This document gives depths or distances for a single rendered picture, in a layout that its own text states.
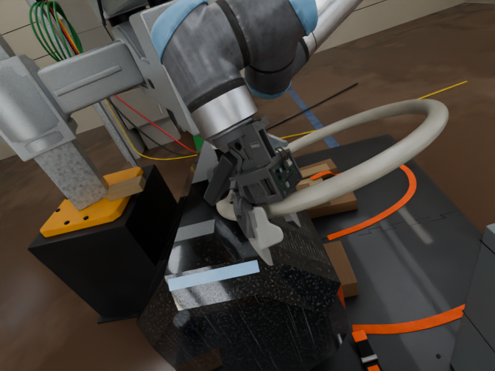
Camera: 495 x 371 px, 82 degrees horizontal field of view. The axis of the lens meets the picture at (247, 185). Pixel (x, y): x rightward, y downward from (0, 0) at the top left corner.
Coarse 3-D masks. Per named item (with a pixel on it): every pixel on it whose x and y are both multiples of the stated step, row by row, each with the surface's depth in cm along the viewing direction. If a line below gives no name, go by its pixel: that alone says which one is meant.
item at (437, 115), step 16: (368, 112) 73; (384, 112) 68; (400, 112) 64; (416, 112) 58; (432, 112) 46; (448, 112) 47; (320, 128) 83; (336, 128) 80; (416, 128) 43; (432, 128) 42; (288, 144) 84; (304, 144) 84; (400, 144) 40; (416, 144) 40; (368, 160) 40; (384, 160) 39; (400, 160) 39; (336, 176) 40; (352, 176) 39; (368, 176) 39; (304, 192) 41; (320, 192) 40; (336, 192) 40; (224, 208) 54; (272, 208) 44; (288, 208) 42; (304, 208) 42
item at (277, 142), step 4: (180, 128) 132; (200, 136) 119; (272, 136) 89; (208, 140) 111; (212, 140) 106; (272, 140) 89; (276, 140) 87; (280, 140) 85; (284, 140) 84; (212, 144) 110; (276, 144) 88; (280, 144) 86; (284, 144) 84; (220, 148) 102; (224, 148) 98; (224, 152) 101
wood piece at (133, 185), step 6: (126, 180) 164; (132, 180) 162; (138, 180) 159; (144, 180) 166; (114, 186) 163; (120, 186) 160; (126, 186) 158; (132, 186) 157; (138, 186) 157; (108, 192) 159; (114, 192) 157; (120, 192) 158; (126, 192) 158; (132, 192) 159; (108, 198) 159; (114, 198) 159; (120, 198) 160
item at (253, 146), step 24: (264, 120) 40; (216, 144) 41; (240, 144) 43; (264, 144) 39; (240, 168) 43; (264, 168) 38; (288, 168) 42; (240, 192) 43; (264, 192) 40; (288, 192) 41
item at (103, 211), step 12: (132, 168) 188; (108, 180) 184; (120, 180) 178; (60, 204) 177; (72, 204) 172; (96, 204) 163; (108, 204) 159; (120, 204) 155; (60, 216) 164; (72, 216) 159; (84, 216) 156; (96, 216) 152; (108, 216) 149; (48, 228) 157; (60, 228) 154; (72, 228) 154
